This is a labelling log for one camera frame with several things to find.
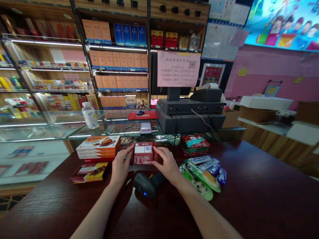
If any person's right hand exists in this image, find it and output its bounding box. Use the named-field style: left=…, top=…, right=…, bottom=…
left=151, top=146, right=184, bottom=188

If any person's left hand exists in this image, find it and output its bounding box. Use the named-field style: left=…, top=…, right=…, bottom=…
left=111, top=144, right=136, bottom=184

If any red snack box white label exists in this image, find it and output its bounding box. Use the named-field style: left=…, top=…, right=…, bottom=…
left=129, top=141, right=158, bottom=166

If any orange white pie box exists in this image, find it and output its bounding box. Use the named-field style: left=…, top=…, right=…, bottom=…
left=76, top=149, right=120, bottom=157
left=75, top=135, right=122, bottom=153
left=77, top=154, right=118, bottom=160

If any black barcode scanner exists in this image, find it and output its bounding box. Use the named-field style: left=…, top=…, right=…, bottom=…
left=133, top=172, right=167, bottom=199

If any yellow brown chocolate box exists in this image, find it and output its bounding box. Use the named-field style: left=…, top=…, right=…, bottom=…
left=70, top=162, right=110, bottom=182
left=69, top=177, right=104, bottom=185

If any stack of red teal packets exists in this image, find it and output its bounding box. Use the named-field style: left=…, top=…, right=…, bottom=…
left=179, top=134, right=211, bottom=158

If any blue white candy packet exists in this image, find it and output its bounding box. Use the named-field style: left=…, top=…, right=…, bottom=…
left=186, top=155, right=220, bottom=172

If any green packet panda face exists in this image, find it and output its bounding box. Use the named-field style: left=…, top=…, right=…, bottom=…
left=179, top=167, right=214, bottom=201

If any green packet orange face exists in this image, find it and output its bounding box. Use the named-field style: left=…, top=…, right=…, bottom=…
left=183, top=162, right=222, bottom=194

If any red mouse pad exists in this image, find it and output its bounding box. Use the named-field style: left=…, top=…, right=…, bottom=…
left=127, top=111, right=159, bottom=120

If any black cash register base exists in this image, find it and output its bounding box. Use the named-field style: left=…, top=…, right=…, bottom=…
left=155, top=98, right=227, bottom=134

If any purple blue candy packet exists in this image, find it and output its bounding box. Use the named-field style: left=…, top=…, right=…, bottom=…
left=215, top=168, right=227, bottom=186

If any clear plastic water bottle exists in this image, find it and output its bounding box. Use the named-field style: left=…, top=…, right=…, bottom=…
left=81, top=102, right=100, bottom=130

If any black register monitor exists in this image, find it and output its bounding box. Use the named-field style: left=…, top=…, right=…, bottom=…
left=150, top=51, right=200, bottom=101

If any open cardboard box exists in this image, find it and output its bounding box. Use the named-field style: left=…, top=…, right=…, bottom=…
left=221, top=108, right=240, bottom=129

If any glass display counter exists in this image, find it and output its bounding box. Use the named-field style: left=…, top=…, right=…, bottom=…
left=0, top=109, right=247, bottom=186

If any black receipt printer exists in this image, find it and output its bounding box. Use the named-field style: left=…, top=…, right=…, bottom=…
left=190, top=83, right=224, bottom=103

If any pink paper notice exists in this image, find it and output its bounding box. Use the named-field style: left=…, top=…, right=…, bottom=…
left=157, top=51, right=201, bottom=88

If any red framed poster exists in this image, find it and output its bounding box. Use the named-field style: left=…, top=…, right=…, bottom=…
left=199, top=63, right=226, bottom=88

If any shelf unit with orange cartons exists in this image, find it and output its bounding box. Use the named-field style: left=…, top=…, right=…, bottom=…
left=71, top=0, right=151, bottom=111

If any wooden side counter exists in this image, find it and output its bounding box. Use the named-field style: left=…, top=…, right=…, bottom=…
left=237, top=117, right=319, bottom=179

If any long white box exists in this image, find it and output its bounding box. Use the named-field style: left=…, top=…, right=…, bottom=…
left=239, top=95, right=294, bottom=111

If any cigarette shelf unit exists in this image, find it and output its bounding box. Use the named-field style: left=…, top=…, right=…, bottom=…
left=0, top=0, right=99, bottom=119

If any shelf unit with red cartons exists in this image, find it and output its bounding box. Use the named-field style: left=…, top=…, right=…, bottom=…
left=149, top=0, right=211, bottom=53

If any colourful cartoon banner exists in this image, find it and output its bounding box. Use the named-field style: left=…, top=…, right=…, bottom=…
left=244, top=0, right=319, bottom=52

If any black cable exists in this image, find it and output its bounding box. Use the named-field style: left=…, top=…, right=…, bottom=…
left=173, top=109, right=179, bottom=160

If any white cable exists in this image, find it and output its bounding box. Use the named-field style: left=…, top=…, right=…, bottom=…
left=190, top=108, right=221, bottom=142

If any papers pinned on wall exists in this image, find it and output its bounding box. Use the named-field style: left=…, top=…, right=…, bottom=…
left=201, top=0, right=251, bottom=62

